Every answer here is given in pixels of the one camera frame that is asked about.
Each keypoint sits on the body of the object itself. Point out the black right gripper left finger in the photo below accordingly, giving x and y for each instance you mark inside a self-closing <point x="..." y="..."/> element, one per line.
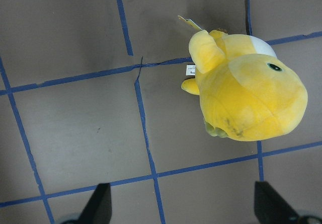
<point x="99" y="207"/>

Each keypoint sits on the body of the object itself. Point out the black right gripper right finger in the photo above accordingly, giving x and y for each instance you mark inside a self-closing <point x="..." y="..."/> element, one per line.
<point x="270" y="207"/>

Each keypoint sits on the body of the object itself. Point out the yellow plush dinosaur toy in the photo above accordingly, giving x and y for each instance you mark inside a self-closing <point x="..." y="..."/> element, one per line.
<point x="245" y="92"/>

